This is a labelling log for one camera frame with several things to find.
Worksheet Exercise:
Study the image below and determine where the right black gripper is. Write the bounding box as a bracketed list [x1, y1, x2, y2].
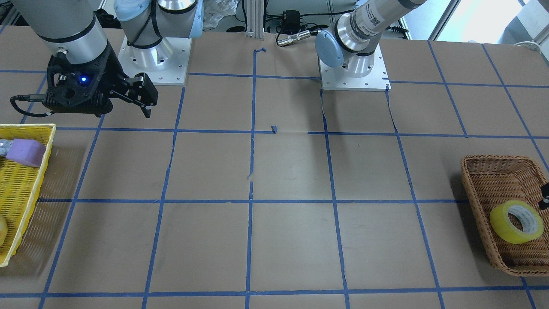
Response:
[43, 43, 158, 118]

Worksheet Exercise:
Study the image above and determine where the yellow tape roll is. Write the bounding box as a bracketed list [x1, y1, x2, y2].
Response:
[489, 200, 544, 245]

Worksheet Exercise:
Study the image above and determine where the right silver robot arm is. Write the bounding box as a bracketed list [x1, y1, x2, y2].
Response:
[9, 0, 204, 118]

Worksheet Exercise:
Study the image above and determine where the brown wicker basket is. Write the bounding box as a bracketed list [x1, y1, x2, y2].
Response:
[461, 155, 549, 276]

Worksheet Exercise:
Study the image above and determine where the purple sponge block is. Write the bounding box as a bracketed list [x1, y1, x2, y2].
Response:
[5, 139, 46, 167]

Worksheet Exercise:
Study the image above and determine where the yellow woven basket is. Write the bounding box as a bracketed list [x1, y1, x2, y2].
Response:
[0, 124, 57, 267]

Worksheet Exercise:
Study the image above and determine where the yellow toy banana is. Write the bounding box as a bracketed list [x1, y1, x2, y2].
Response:
[0, 216, 9, 247]

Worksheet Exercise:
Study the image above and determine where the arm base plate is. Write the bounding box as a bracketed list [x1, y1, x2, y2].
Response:
[318, 45, 391, 92]
[118, 38, 193, 86]

